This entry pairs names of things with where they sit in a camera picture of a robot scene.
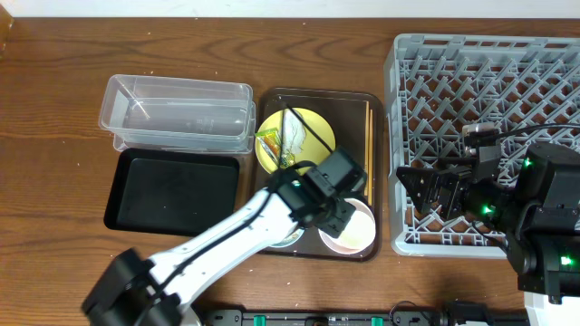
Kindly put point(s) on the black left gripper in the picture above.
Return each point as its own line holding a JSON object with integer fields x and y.
{"x": 337, "y": 231}

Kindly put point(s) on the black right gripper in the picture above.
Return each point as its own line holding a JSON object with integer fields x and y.
{"x": 457, "y": 181}

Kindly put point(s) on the light blue bowl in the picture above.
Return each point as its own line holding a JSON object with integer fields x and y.
{"x": 290, "y": 240}

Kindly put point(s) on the yellow green snack wrapper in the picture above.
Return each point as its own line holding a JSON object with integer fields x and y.
{"x": 272, "y": 144}

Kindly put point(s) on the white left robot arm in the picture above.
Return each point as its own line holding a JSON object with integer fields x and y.
{"x": 160, "y": 290}

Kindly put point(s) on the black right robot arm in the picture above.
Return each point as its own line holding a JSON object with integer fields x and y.
{"x": 539, "y": 216}

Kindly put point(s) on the black waste tray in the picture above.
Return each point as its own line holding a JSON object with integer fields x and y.
{"x": 171, "y": 193}

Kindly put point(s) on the grey dishwasher rack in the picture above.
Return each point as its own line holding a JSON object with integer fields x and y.
{"x": 435, "y": 84}

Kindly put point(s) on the left wooden chopstick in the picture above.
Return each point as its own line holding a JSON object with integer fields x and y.
{"x": 366, "y": 146}

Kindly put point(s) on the wooden chopstick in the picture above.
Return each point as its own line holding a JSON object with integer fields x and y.
{"x": 366, "y": 146}
{"x": 370, "y": 172}

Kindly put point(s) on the crumpled white napkin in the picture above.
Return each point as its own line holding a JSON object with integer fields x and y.
{"x": 293, "y": 132}

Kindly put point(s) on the right wooden chopstick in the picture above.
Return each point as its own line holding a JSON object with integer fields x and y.
{"x": 370, "y": 172}

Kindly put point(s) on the dark brown serving tray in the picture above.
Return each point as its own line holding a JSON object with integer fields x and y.
{"x": 345, "y": 112}

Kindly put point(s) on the clear plastic bin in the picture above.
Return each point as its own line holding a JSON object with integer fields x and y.
{"x": 179, "y": 114}

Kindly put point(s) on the black rail with green clips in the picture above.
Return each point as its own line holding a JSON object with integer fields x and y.
{"x": 402, "y": 314}

